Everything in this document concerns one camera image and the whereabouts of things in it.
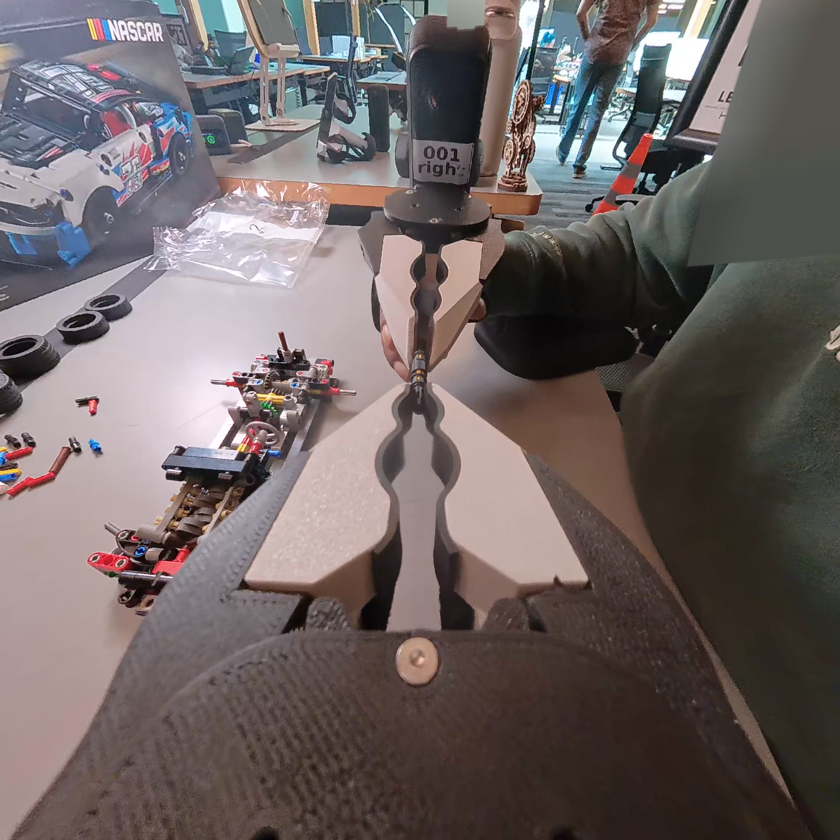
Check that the clear plastic bag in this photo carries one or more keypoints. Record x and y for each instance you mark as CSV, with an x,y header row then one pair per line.
x,y
243,236

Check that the wooden stand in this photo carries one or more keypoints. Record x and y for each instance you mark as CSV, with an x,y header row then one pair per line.
x,y
275,65

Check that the lego set box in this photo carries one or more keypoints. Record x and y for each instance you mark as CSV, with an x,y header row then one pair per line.
x,y
85,131

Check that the orange traffic cone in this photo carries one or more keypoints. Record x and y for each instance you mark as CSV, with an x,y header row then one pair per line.
x,y
623,177

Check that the pile of small lego pieces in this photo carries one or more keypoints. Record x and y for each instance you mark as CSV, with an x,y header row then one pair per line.
x,y
39,466

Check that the brown gear sculpture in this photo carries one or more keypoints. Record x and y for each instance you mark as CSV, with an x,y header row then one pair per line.
x,y
522,138

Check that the beige water bottle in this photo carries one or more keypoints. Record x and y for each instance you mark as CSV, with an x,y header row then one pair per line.
x,y
502,98

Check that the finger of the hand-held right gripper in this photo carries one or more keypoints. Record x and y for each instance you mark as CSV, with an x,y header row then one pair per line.
x,y
394,289
463,289

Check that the long background table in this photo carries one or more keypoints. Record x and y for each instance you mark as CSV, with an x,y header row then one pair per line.
x,y
394,174

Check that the idle hand-held gripper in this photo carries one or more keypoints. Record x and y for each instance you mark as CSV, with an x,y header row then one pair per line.
x,y
338,131

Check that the black rubber tire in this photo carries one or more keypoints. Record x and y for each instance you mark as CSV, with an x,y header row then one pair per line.
x,y
69,331
13,361
8,397
95,308

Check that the black dumbbell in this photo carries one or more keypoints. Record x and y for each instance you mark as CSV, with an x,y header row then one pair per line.
x,y
401,154

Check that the lego car chassis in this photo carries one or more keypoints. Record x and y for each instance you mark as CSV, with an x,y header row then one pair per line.
x,y
216,472

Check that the black office chair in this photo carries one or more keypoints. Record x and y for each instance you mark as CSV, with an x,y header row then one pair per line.
x,y
646,98

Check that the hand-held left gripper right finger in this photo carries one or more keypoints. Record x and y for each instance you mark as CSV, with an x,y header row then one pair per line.
x,y
518,512

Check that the person's right hand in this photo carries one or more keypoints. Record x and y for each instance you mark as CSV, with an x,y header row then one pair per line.
x,y
392,351

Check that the black framed sign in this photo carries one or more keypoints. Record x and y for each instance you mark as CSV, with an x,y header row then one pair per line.
x,y
712,98

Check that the person's right forearm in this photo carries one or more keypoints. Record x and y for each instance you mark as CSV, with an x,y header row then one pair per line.
x,y
577,295

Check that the black device green light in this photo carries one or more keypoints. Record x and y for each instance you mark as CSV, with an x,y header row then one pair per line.
x,y
213,138

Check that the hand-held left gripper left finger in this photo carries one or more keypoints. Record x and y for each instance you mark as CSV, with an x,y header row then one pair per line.
x,y
321,512

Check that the red black lego pin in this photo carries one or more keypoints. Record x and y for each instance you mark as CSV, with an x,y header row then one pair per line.
x,y
88,401

